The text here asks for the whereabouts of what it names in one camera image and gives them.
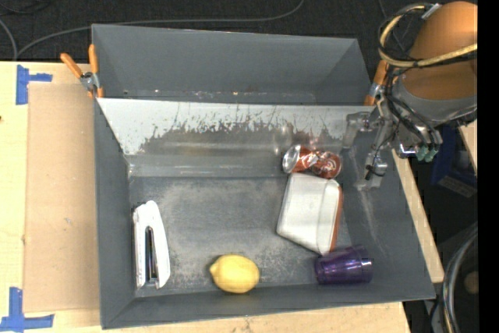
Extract white box with orange edge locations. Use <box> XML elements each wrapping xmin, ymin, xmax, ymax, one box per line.
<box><xmin>275</xmin><ymin>172</ymin><xmax>345</xmax><ymax>257</ymax></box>

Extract white stapler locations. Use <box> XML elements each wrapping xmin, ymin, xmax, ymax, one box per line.
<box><xmin>132</xmin><ymin>200</ymin><xmax>172</xmax><ymax>290</ymax></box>

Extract grey metal bin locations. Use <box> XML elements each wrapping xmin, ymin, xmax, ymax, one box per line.
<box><xmin>91</xmin><ymin>23</ymin><xmax>437</xmax><ymax>329</ymax></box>

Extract crushed red soda can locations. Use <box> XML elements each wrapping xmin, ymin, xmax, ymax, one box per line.
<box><xmin>281</xmin><ymin>143</ymin><xmax>343</xmax><ymax>180</ymax></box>

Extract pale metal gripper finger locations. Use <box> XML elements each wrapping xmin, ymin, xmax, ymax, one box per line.
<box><xmin>342</xmin><ymin>111</ymin><xmax>377</xmax><ymax>151</ymax></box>
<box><xmin>355</xmin><ymin>161</ymin><xmax>389</xmax><ymax>191</ymax></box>

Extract purple plastic cup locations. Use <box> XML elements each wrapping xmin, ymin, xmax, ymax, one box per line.
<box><xmin>314</xmin><ymin>245</ymin><xmax>373</xmax><ymax>285</ymax></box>

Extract brown cardboard board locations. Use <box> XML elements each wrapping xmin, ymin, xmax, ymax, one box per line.
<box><xmin>22</xmin><ymin>81</ymin><xmax>101</xmax><ymax>314</ymax></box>

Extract yellow lemon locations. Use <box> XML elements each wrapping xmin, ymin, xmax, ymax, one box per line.
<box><xmin>209</xmin><ymin>253</ymin><xmax>261</xmax><ymax>295</ymax></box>

